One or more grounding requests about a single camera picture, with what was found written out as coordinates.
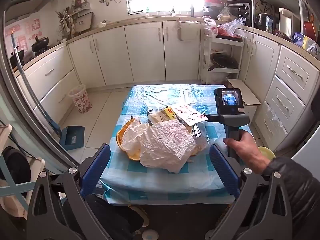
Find blue box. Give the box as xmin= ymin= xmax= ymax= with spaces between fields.
xmin=292 ymin=32 xmax=318 ymax=53

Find white door cabinets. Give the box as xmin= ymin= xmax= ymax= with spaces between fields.
xmin=67 ymin=21 xmax=202 ymax=87

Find person's right hand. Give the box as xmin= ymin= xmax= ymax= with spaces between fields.
xmin=222 ymin=131 xmax=272 ymax=175

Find floral wastebasket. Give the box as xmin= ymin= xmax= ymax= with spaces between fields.
xmin=68 ymin=84 xmax=90 ymax=114

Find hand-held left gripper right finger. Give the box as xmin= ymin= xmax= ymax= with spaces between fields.
xmin=205 ymin=144 xmax=295 ymax=240

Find orange pomelo peel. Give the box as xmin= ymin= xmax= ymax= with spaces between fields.
xmin=116 ymin=116 xmax=208 ymax=163

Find hanging beige towel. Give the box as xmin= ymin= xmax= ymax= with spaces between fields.
xmin=176 ymin=21 xmax=186 ymax=42

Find blue dustpan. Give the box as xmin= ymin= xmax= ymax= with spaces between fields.
xmin=59 ymin=126 xmax=86 ymax=151

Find person's right forearm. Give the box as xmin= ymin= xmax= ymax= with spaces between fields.
xmin=261 ymin=152 xmax=320 ymax=240

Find wall utensil rack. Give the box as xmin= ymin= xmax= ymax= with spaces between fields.
xmin=55 ymin=0 xmax=94 ymax=40

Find white storage rack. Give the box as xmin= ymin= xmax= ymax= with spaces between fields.
xmin=199 ymin=21 xmax=245 ymax=85

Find black wok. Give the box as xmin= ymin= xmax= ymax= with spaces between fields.
xmin=31 ymin=36 xmax=51 ymax=53
xmin=9 ymin=49 xmax=26 ymax=68

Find white red plastic bag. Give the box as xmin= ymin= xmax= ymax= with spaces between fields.
xmin=202 ymin=16 xmax=218 ymax=38

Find black frying pan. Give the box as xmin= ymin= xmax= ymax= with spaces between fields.
xmin=207 ymin=52 xmax=239 ymax=72

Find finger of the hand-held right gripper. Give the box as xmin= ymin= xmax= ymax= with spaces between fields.
xmin=203 ymin=114 xmax=222 ymax=124

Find yellow green bowl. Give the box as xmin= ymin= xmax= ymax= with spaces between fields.
xmin=257 ymin=146 xmax=276 ymax=161

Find person's leg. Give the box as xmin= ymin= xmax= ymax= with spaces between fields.
xmin=85 ymin=194 xmax=150 ymax=240

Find white printed packet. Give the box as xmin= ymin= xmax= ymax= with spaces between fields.
xmin=172 ymin=103 xmax=207 ymax=127

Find tied bag of bread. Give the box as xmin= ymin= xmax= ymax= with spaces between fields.
xmin=217 ymin=3 xmax=237 ymax=22

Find black toaster oven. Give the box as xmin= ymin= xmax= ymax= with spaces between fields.
xmin=227 ymin=2 xmax=253 ymax=27

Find blue checked plastic tablecloth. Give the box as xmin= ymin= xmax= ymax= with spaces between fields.
xmin=100 ymin=84 xmax=253 ymax=205

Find large white plastic bag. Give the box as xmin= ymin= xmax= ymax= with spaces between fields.
xmin=139 ymin=119 xmax=198 ymax=174

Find white chair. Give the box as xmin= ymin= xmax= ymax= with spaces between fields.
xmin=0 ymin=124 xmax=46 ymax=219

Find clear plastic bag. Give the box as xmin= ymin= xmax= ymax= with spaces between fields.
xmin=217 ymin=17 xmax=247 ymax=37

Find white cabinet with drawers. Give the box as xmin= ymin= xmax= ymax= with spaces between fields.
xmin=235 ymin=27 xmax=320 ymax=154

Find white electric kettle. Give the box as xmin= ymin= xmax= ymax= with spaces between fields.
xmin=278 ymin=7 xmax=293 ymax=38

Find white shelf unit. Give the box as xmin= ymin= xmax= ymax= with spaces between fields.
xmin=251 ymin=0 xmax=312 ymax=39

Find white tissue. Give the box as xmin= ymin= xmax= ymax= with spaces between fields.
xmin=121 ymin=120 xmax=151 ymax=158

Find grey sliding door frame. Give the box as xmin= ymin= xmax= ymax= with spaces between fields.
xmin=0 ymin=5 xmax=84 ymax=172

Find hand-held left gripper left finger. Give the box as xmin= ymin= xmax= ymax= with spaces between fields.
xmin=26 ymin=144 xmax=112 ymax=240

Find black kitchen appliance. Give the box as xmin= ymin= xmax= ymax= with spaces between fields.
xmin=256 ymin=12 xmax=278 ymax=32

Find yellow white snack packet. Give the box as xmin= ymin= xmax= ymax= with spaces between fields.
xmin=147 ymin=106 xmax=178 ymax=126

